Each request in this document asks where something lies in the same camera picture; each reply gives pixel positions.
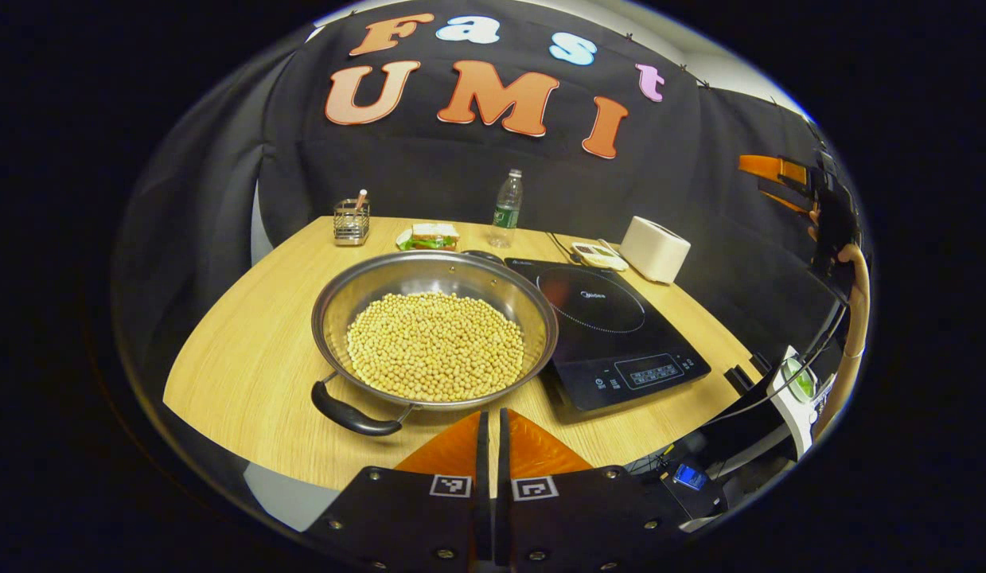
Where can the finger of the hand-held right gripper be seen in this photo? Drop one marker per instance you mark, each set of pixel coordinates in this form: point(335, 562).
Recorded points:
point(783, 200)
point(771, 169)

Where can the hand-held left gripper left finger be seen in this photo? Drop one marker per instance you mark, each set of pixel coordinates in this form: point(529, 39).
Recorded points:
point(405, 525)

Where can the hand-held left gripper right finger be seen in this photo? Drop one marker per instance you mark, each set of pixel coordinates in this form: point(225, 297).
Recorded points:
point(588, 525)

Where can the pile of yellow soybeans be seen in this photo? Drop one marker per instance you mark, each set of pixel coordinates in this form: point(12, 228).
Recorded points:
point(437, 346)

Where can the black induction cooktop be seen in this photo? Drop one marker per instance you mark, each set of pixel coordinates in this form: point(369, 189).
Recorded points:
point(612, 342)

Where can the small blue screen device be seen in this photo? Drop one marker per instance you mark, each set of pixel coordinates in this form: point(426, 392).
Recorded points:
point(690, 476)

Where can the white toaster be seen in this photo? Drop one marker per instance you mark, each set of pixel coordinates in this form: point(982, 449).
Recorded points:
point(656, 251)

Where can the white device with green part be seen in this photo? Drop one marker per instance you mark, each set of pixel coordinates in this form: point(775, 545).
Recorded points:
point(799, 398)

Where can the white divided spice dish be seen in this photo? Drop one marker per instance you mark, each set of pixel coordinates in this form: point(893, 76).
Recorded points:
point(600, 256)

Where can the clear plastic water bottle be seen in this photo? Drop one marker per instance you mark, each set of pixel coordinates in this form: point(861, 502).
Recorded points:
point(505, 211)

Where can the sandwich with lettuce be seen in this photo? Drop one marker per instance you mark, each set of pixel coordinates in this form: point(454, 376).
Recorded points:
point(435, 235)

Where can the black backdrop cloth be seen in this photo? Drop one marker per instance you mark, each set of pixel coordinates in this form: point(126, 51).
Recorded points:
point(429, 175)

